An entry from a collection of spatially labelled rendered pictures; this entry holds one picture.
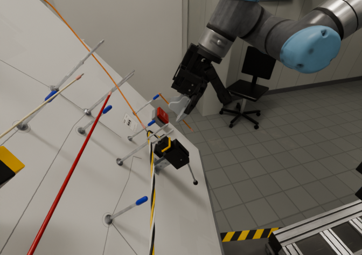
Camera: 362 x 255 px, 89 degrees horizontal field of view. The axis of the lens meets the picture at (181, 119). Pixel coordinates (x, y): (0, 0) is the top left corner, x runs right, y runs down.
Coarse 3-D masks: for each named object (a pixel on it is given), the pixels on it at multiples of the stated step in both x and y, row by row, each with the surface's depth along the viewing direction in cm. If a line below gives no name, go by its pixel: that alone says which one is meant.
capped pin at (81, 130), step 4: (108, 108) 33; (104, 112) 33; (96, 116) 34; (100, 116) 34; (92, 120) 34; (88, 124) 34; (80, 128) 35; (84, 128) 35; (80, 132) 35; (84, 132) 36
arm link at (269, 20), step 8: (264, 16) 40; (272, 16) 41; (256, 24) 40; (264, 24) 40; (272, 24) 38; (248, 32) 41; (256, 32) 41; (264, 32) 39; (248, 40) 44; (256, 40) 42; (264, 40) 39; (256, 48) 45; (264, 48) 40
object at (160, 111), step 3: (159, 108) 65; (159, 111) 64; (162, 111) 66; (159, 114) 63; (162, 114) 64; (165, 114) 67; (159, 117) 63; (162, 117) 63; (165, 117) 65; (168, 117) 67; (162, 120) 64; (165, 120) 64; (168, 120) 66; (165, 123) 65
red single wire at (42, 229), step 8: (104, 104) 29; (96, 120) 26; (88, 136) 24; (80, 152) 22; (72, 168) 20; (64, 184) 18; (56, 200) 17; (48, 216) 16; (40, 232) 15; (32, 248) 14
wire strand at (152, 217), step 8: (152, 152) 34; (152, 160) 32; (152, 168) 31; (152, 176) 29; (152, 184) 29; (152, 192) 27; (152, 200) 27; (152, 208) 26; (152, 216) 25; (152, 224) 24; (152, 232) 24; (152, 240) 23; (152, 248) 22
